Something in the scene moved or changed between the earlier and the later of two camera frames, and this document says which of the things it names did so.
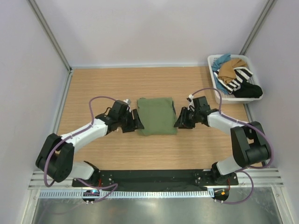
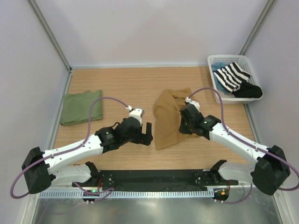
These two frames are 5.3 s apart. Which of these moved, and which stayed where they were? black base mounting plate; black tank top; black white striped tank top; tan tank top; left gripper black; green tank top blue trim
Moved: tan tank top; left gripper black; green tank top blue trim
Stayed: black base mounting plate; black tank top; black white striped tank top
